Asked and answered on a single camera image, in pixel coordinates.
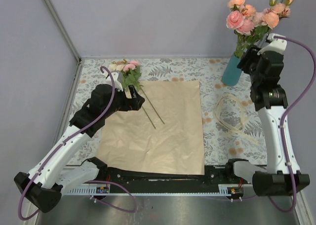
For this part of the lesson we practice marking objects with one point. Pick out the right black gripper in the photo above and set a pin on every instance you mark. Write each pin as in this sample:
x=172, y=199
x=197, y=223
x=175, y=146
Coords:
x=251, y=55

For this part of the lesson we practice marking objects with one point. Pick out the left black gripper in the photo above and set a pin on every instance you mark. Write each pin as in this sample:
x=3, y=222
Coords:
x=134, y=103

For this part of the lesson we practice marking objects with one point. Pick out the cream printed ribbon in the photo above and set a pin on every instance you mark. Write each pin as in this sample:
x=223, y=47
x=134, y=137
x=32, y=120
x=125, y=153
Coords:
x=232, y=115

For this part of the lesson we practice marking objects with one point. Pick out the orange beige wrapping paper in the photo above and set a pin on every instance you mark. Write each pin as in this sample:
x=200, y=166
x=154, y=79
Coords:
x=164, y=136

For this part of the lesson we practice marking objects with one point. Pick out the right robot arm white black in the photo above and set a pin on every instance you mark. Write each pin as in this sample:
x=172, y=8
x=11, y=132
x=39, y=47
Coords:
x=282, y=176

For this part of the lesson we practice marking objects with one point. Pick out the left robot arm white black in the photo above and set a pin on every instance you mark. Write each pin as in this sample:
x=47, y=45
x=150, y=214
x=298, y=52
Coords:
x=45, y=199

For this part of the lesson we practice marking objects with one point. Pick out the teal cylindrical vase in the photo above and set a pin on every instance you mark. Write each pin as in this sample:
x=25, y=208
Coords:
x=231, y=73

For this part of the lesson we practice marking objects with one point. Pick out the floral patterned table mat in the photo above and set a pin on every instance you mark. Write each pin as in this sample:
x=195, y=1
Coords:
x=219, y=145

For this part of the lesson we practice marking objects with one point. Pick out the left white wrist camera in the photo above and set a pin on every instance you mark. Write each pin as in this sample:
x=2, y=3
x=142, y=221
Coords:
x=118, y=79

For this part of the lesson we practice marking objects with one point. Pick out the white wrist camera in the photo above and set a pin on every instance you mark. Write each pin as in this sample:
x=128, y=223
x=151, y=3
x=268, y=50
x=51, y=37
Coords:
x=277, y=43
x=118, y=79

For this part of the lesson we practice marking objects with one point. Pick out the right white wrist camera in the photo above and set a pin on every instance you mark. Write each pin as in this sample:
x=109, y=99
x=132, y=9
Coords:
x=277, y=43

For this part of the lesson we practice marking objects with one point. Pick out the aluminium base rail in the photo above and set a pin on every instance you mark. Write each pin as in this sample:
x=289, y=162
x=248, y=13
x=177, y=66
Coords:
x=48, y=176

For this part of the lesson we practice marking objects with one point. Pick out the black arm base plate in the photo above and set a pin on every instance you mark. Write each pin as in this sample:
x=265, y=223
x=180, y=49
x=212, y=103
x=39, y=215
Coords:
x=212, y=175

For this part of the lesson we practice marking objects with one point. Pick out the white slotted cable duct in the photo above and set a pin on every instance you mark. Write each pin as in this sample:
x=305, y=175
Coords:
x=156, y=189

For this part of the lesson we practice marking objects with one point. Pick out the left aluminium frame post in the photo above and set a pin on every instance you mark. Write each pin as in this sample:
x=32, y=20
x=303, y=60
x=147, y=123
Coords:
x=60, y=26

